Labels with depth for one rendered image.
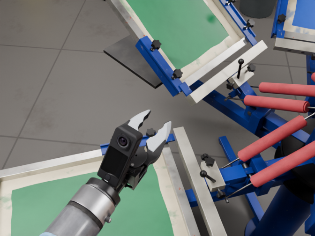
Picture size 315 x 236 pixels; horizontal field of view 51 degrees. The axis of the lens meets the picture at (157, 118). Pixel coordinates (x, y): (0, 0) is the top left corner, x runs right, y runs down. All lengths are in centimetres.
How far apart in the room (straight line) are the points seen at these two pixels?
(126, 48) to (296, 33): 97
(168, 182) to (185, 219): 19
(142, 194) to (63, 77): 219
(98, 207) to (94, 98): 257
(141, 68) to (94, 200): 140
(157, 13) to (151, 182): 82
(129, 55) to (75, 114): 116
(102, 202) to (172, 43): 116
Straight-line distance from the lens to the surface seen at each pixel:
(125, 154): 57
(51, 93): 326
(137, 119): 68
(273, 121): 164
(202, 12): 182
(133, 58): 199
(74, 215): 58
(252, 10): 420
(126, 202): 140
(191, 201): 143
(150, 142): 65
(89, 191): 59
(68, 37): 391
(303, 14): 207
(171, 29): 168
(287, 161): 135
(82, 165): 151
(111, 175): 60
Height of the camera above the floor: 221
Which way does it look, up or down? 50 degrees down
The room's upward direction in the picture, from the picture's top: straight up
